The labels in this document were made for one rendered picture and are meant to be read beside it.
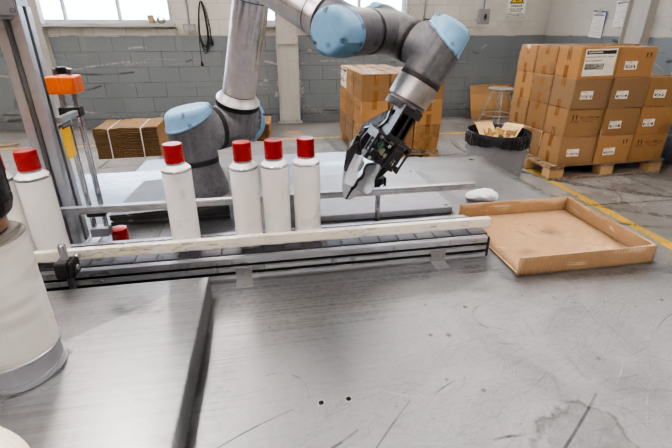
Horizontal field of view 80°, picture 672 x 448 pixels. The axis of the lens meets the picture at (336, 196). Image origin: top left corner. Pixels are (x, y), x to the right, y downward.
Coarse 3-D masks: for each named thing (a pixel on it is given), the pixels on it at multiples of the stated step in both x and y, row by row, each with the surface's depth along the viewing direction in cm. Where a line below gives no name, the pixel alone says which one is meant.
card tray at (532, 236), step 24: (480, 216) 101; (504, 216) 101; (528, 216) 101; (552, 216) 101; (576, 216) 101; (600, 216) 94; (504, 240) 90; (528, 240) 90; (552, 240) 90; (576, 240) 90; (600, 240) 90; (624, 240) 88; (648, 240) 82; (528, 264) 77; (552, 264) 78; (576, 264) 79; (600, 264) 80; (624, 264) 81
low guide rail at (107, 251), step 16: (384, 224) 79; (400, 224) 79; (416, 224) 79; (432, 224) 80; (448, 224) 80; (464, 224) 81; (480, 224) 82; (176, 240) 73; (192, 240) 73; (208, 240) 73; (224, 240) 74; (240, 240) 74; (256, 240) 75; (272, 240) 75; (288, 240) 76; (304, 240) 76; (320, 240) 77; (48, 256) 69; (96, 256) 71; (112, 256) 71
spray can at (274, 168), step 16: (272, 144) 71; (272, 160) 73; (272, 176) 73; (288, 176) 75; (272, 192) 74; (288, 192) 76; (272, 208) 75; (288, 208) 77; (272, 224) 77; (288, 224) 78
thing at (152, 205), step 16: (320, 192) 82; (336, 192) 82; (384, 192) 84; (400, 192) 85; (416, 192) 85; (64, 208) 75; (80, 208) 75; (96, 208) 75; (112, 208) 76; (128, 208) 76; (144, 208) 77; (160, 208) 77
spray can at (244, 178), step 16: (240, 144) 70; (240, 160) 71; (240, 176) 71; (256, 176) 73; (240, 192) 73; (256, 192) 74; (240, 208) 74; (256, 208) 75; (240, 224) 75; (256, 224) 76
